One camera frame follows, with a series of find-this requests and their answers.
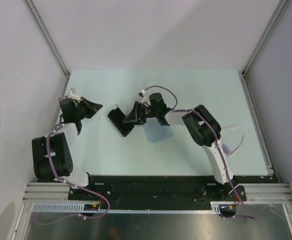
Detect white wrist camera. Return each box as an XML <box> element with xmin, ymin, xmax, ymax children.
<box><xmin>67</xmin><ymin>88</ymin><xmax>82</xmax><ymax>102</ymax></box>
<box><xmin>138</xmin><ymin>89</ymin><xmax>147</xmax><ymax>104</ymax></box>

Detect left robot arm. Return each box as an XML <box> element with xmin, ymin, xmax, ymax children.
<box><xmin>31</xmin><ymin>96</ymin><xmax>103</xmax><ymax>200</ymax></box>

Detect right aluminium corner post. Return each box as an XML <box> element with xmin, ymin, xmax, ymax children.
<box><xmin>241</xmin><ymin>0</ymin><xmax>291</xmax><ymax>77</ymax></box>

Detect light blue cleaning cloth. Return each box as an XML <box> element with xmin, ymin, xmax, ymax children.
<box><xmin>143</xmin><ymin>119</ymin><xmax>174</xmax><ymax>144</ymax></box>

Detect white slotted cable duct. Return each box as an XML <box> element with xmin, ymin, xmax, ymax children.
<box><xmin>31</xmin><ymin>201</ymin><xmax>222</xmax><ymax>215</ymax></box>

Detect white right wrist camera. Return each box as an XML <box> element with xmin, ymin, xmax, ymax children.
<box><xmin>138</xmin><ymin>89</ymin><xmax>147</xmax><ymax>104</ymax></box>

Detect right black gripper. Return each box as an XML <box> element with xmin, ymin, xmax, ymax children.
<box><xmin>124</xmin><ymin>101</ymin><xmax>159</xmax><ymax>126</ymax></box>

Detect black glasses case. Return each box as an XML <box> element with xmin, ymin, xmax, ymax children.
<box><xmin>107</xmin><ymin>107</ymin><xmax>134</xmax><ymax>137</ymax></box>

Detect aluminium corner post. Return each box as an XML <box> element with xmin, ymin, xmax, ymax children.
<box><xmin>241</xmin><ymin>0</ymin><xmax>291</xmax><ymax>77</ymax></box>
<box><xmin>22</xmin><ymin>0</ymin><xmax>71</xmax><ymax>79</ymax></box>

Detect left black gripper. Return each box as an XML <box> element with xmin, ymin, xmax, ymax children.
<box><xmin>74</xmin><ymin>97</ymin><xmax>103</xmax><ymax>121</ymax></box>

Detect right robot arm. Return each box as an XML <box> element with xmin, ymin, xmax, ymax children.
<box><xmin>123</xmin><ymin>92</ymin><xmax>235</xmax><ymax>201</ymax></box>

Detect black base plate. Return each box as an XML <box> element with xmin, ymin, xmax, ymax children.
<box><xmin>37</xmin><ymin>174</ymin><xmax>279</xmax><ymax>218</ymax></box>

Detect pink purple sunglasses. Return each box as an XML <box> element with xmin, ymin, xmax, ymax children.
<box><xmin>221</xmin><ymin>124</ymin><xmax>246</xmax><ymax>157</ymax></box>

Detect left aluminium corner post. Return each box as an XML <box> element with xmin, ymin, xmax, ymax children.
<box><xmin>22</xmin><ymin>0</ymin><xmax>71</xmax><ymax>79</ymax></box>

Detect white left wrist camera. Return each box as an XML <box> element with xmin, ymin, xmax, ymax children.
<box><xmin>67</xmin><ymin>88</ymin><xmax>82</xmax><ymax>102</ymax></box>

